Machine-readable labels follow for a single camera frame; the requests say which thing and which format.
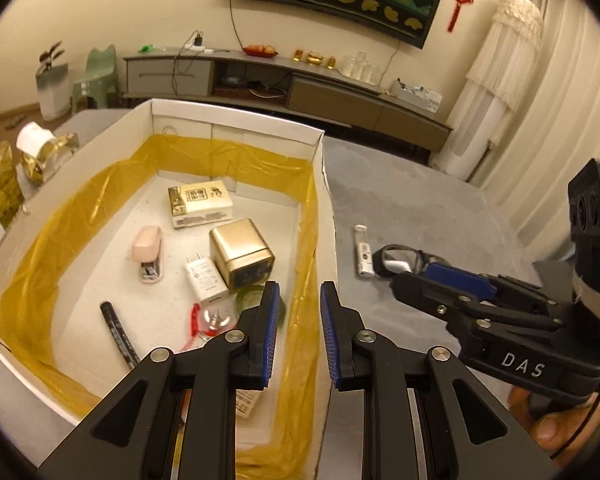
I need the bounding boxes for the pink stapler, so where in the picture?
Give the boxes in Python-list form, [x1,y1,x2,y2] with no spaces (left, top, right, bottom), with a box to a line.
[132,226,164,284]

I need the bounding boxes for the red silver hero toy figure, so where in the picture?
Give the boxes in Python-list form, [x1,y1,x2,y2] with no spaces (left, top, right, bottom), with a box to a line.
[177,302,236,356]

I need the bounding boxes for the white cardboard box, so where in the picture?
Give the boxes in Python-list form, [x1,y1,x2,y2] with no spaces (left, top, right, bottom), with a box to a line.
[0,98,338,480]

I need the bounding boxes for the gold square tin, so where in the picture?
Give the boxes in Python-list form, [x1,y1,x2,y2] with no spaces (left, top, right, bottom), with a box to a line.
[209,218,277,292]

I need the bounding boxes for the cream curtain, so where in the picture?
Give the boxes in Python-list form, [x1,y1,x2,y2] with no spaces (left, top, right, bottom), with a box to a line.
[472,0,600,221]

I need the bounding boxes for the lace-covered standing air conditioner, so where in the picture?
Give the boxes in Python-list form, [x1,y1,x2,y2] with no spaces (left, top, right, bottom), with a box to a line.
[430,0,545,181]

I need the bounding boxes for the white power strip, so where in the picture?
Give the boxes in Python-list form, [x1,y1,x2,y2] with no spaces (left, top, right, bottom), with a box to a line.
[182,31,213,55]

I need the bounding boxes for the white small bottle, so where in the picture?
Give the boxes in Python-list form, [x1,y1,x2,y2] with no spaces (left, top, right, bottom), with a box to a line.
[353,225,376,277]

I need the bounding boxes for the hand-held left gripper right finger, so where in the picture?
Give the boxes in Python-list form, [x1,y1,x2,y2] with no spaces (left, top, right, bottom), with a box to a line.
[320,281,561,480]

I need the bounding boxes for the black safety glasses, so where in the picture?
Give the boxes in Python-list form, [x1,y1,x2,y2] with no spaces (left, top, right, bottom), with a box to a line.
[372,244,453,281]

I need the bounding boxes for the white organiser box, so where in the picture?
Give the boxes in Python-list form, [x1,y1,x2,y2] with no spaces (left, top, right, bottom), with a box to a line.
[391,78,443,113]

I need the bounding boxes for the pale green plastic chair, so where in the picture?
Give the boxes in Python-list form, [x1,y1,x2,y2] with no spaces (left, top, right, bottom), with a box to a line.
[70,45,121,113]

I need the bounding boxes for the black marker pen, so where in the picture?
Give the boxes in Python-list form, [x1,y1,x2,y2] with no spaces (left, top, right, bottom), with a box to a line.
[100,301,142,366]

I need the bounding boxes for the gold tape roll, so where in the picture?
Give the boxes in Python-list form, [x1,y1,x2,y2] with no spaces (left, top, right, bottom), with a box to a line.
[22,132,80,186]

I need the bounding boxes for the white plug charger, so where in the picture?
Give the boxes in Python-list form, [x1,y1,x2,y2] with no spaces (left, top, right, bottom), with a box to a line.
[183,252,229,306]

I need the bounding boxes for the dark grey seat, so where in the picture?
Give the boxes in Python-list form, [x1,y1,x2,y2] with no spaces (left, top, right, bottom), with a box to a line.
[532,255,578,301]

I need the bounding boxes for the white paper roll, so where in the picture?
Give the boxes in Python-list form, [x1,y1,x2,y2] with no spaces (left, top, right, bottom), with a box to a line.
[16,121,55,157]

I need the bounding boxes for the black television cable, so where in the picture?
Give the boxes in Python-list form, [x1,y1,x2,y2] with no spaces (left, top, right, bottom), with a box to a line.
[380,40,402,93]
[230,0,246,51]

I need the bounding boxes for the person's right hand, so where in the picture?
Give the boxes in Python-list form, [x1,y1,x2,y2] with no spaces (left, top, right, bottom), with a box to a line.
[510,385,600,453]

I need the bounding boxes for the cluster of clear glasses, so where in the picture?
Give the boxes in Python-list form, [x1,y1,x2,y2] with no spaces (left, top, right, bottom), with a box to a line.
[339,51,381,83]

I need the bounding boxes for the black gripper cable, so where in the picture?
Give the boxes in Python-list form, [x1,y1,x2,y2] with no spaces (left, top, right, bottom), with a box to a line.
[552,390,600,458]

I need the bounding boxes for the long grey television cabinet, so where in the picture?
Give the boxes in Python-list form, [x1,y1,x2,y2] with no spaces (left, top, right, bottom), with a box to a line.
[122,51,453,158]

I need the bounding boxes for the gold printed packet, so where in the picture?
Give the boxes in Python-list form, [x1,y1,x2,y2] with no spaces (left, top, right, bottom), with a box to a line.
[0,141,23,231]

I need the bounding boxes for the red white small carton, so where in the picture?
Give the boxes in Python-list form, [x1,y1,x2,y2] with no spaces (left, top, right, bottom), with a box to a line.
[235,389,263,418]

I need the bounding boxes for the green tape roll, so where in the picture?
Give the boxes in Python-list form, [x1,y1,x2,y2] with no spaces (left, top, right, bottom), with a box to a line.
[235,287,286,326]

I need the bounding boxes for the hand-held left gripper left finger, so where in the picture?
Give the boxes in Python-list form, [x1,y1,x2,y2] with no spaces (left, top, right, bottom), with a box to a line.
[37,281,282,480]

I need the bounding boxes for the potted plant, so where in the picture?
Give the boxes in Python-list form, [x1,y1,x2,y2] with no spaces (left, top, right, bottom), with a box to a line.
[35,41,73,121]

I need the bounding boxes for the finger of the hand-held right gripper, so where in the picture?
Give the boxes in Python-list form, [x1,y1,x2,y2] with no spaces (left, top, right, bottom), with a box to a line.
[422,262,576,312]
[390,271,566,346]

